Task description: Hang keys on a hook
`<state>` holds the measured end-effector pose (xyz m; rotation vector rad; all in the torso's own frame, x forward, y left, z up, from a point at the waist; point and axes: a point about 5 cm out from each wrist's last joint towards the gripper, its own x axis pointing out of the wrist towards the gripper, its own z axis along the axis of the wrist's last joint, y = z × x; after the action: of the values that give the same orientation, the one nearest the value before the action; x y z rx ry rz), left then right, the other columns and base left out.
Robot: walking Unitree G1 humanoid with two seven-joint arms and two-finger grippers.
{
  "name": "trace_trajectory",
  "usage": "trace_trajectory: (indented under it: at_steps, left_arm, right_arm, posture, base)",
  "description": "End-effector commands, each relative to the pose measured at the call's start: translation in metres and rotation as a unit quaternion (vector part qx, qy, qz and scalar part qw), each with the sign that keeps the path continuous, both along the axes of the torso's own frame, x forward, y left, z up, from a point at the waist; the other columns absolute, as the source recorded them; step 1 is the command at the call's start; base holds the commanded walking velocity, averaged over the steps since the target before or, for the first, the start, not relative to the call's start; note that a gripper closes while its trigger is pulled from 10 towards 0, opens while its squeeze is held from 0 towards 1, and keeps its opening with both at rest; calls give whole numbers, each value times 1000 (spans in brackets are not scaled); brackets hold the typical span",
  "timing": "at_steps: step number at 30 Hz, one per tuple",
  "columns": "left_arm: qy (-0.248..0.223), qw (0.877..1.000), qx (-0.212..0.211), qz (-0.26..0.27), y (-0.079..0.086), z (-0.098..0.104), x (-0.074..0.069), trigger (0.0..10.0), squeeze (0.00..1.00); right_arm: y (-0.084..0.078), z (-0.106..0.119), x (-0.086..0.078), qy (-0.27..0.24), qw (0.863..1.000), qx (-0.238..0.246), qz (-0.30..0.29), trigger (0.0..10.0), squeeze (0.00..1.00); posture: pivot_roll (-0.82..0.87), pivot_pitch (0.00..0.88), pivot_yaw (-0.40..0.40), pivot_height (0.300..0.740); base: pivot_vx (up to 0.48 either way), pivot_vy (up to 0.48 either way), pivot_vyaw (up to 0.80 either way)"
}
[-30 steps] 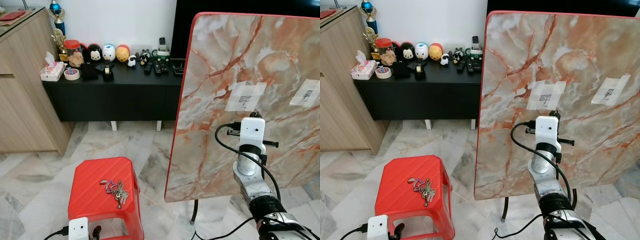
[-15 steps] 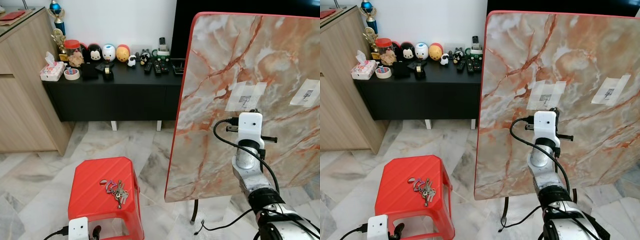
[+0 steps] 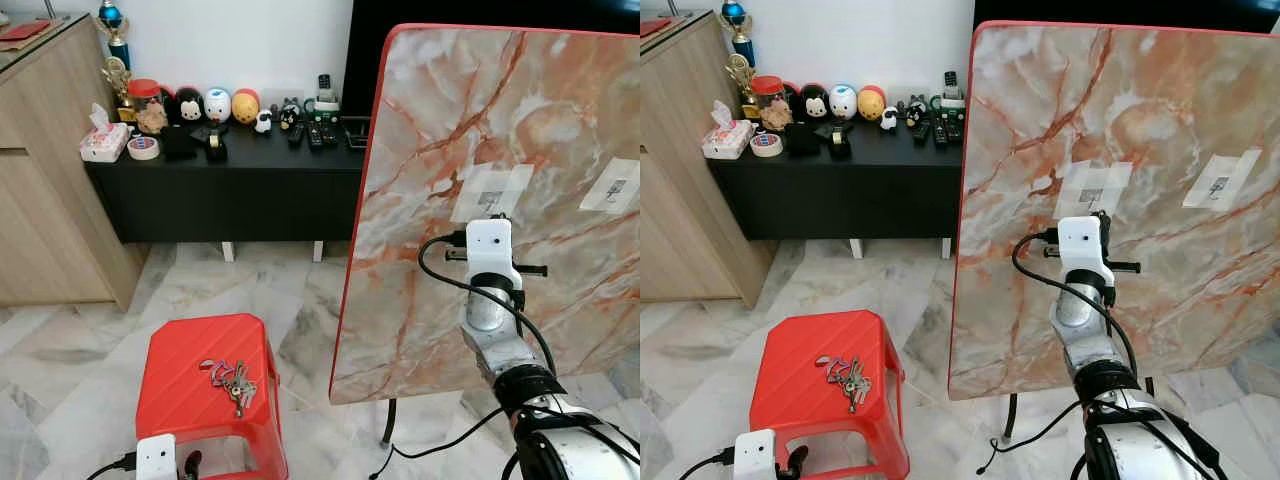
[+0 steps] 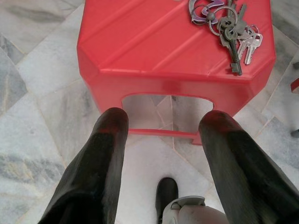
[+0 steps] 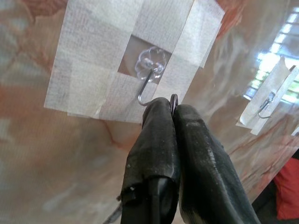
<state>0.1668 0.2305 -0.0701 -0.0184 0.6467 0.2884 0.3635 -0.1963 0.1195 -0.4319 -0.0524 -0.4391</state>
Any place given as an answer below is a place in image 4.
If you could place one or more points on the marble table with red edge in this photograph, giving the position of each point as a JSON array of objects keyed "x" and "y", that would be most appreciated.
[{"x": 295, "y": 86}]

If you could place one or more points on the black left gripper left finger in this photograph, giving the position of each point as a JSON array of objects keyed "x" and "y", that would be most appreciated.
[{"x": 93, "y": 177}]

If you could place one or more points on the key bunch with purple fob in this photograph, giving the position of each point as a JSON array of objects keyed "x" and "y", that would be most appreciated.
[{"x": 230, "y": 35}]

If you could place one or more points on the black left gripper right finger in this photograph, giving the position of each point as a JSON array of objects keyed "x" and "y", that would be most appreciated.
[{"x": 245, "y": 182}]

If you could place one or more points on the red plastic stool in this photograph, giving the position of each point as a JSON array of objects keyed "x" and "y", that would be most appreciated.
[{"x": 144, "y": 46}]

